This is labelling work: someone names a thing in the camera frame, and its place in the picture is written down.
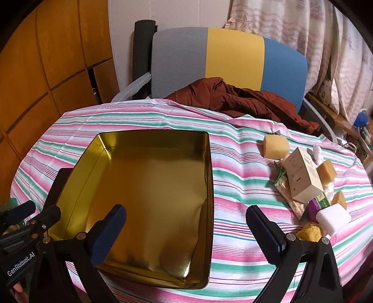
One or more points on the white foam block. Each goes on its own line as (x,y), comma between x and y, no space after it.
(333,218)

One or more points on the wooden side table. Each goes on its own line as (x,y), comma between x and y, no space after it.
(341,122)

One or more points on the yellow sponge block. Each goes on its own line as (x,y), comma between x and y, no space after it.
(327,172)

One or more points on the gold tin box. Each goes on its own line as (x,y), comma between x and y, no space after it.
(151,180)

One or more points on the brown padded jacket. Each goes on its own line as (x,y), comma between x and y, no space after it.
(233,99)

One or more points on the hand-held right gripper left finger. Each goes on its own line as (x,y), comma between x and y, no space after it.
(112,230)

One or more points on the beige carton box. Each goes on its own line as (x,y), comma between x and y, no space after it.
(303,180)

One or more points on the printed cardboard box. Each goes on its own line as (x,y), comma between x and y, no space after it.
(327,90)

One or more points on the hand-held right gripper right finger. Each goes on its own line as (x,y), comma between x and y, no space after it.
(263,233)

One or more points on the black rolled mat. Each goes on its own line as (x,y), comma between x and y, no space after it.
(142,52)

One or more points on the clear plastic wrap ball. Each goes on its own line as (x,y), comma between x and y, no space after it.
(317,152)
(329,190)

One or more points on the pale patterned curtain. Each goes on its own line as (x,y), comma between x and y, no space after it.
(320,35)

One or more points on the blue desk fan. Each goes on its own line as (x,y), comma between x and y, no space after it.
(362,118)

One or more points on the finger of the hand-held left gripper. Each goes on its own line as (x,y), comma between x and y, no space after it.
(22,211)
(49,215)

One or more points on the grey yellow blue chair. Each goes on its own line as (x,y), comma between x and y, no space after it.
(233,58)

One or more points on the orange wooden cabinet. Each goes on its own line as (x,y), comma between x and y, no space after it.
(58,58)

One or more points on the cracker packet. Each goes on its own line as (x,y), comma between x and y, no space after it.
(291,201)

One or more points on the purple packet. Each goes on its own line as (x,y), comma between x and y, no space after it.
(313,207)

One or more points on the striped tablecloth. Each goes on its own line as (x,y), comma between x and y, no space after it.
(233,180)

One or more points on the yellow sponge piece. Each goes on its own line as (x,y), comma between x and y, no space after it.
(339,199)
(310,233)
(275,146)

